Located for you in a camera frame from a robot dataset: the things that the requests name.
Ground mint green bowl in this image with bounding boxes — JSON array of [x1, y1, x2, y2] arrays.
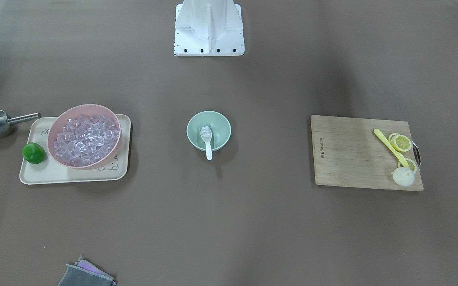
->
[[186, 110, 231, 151]]

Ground white camera post base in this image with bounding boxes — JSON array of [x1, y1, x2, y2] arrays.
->
[[173, 0, 245, 57]]

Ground grey purple folded cloth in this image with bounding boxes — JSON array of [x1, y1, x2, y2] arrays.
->
[[58, 257, 117, 286]]

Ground lemon slice upper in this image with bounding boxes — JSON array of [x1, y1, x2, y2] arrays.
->
[[388, 133, 413, 152]]

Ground green lime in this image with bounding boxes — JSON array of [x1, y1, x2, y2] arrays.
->
[[21, 142, 46, 164]]

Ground bamboo cutting board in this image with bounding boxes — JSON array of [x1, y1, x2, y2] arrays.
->
[[311, 115, 424, 192]]

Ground cream rectangular tray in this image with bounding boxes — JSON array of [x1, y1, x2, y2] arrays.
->
[[19, 114, 132, 185]]

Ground white ceramic spoon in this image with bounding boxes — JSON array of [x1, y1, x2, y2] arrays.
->
[[200, 130, 213, 160]]

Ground clear ice cubes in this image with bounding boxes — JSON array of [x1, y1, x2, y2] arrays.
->
[[52, 114, 121, 167]]

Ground pink bowl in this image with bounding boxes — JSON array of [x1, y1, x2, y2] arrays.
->
[[47, 104, 126, 170]]

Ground single clear ice cube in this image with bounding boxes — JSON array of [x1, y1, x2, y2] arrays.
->
[[200, 126, 212, 138]]

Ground yellow plastic spoon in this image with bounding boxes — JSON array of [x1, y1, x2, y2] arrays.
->
[[373, 129, 409, 168]]

